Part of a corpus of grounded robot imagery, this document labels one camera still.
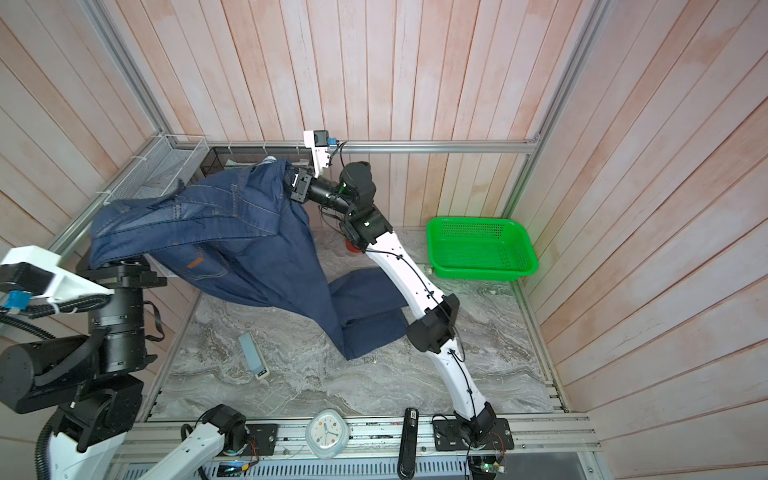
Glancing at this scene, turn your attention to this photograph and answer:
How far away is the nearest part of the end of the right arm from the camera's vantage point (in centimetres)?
57

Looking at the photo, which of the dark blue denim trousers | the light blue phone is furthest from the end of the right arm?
the light blue phone

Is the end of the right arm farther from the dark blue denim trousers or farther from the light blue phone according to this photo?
the light blue phone
